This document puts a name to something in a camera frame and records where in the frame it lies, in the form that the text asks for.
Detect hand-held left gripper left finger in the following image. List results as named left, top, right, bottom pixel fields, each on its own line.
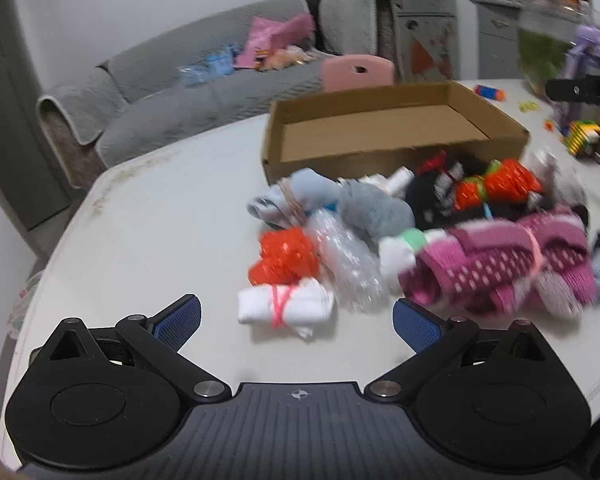
left=30, top=294, right=231, bottom=403

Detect dark grey door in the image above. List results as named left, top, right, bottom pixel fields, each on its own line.
left=0, top=0, right=72, bottom=232

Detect orange plastic bag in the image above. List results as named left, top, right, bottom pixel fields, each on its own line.
left=454, top=159, right=543, bottom=212
left=248, top=227, right=322, bottom=287

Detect grey sofa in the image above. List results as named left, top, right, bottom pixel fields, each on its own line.
left=36, top=0, right=400, bottom=168

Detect cardboard box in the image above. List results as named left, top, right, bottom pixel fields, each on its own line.
left=261, top=80, right=531, bottom=186

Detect decorated grey fridge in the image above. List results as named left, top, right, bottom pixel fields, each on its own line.
left=375, top=0, right=457, bottom=83

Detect colourful block build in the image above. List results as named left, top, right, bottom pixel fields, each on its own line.
left=562, top=119, right=600, bottom=159

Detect grey white sock bundle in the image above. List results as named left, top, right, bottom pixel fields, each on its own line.
left=530, top=151, right=590, bottom=222

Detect plush toys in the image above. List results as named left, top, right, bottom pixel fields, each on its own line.
left=259, top=45, right=322, bottom=72

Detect pink chair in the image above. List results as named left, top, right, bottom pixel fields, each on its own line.
left=322, top=55, right=396, bottom=93

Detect pink dotted sock bundle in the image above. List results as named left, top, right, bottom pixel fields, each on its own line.
left=399, top=209, right=597, bottom=317

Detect orange blue toy blocks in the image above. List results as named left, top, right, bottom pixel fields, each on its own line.
left=472, top=83, right=509, bottom=101

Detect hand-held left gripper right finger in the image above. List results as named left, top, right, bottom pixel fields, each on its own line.
left=365, top=298, right=563, bottom=403

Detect light blue sock bundle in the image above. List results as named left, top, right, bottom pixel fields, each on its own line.
left=246, top=169, right=342, bottom=232

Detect pink plastic bag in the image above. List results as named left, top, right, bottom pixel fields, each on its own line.
left=232, top=12, right=316, bottom=71

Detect white desktop table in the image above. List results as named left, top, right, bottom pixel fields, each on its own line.
left=0, top=77, right=600, bottom=441

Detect blue toy castle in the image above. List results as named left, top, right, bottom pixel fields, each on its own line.
left=207, top=45, right=240, bottom=79

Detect clear bag with blue toys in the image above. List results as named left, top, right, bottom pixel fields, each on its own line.
left=176, top=62, right=212, bottom=89

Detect glass jar with green plants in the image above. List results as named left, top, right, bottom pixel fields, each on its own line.
left=517, top=7, right=588, bottom=96

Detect small white sock bundle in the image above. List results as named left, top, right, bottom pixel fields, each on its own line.
left=380, top=166, right=416, bottom=197

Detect black grey striped sock bundle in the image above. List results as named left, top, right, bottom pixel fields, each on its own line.
left=417, top=152, right=488, bottom=183

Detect grey cabinet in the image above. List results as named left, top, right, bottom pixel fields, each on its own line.
left=469, top=0, right=597, bottom=81

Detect purple water bottle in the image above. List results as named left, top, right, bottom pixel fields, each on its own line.
left=555, top=24, right=600, bottom=137

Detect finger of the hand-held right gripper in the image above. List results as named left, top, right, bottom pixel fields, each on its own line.
left=545, top=76, right=593, bottom=104

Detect white green sock bundle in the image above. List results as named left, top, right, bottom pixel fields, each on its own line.
left=379, top=227, right=431, bottom=288

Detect clear bubble wrap bundle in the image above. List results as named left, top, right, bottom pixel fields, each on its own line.
left=311, top=209, right=387, bottom=312

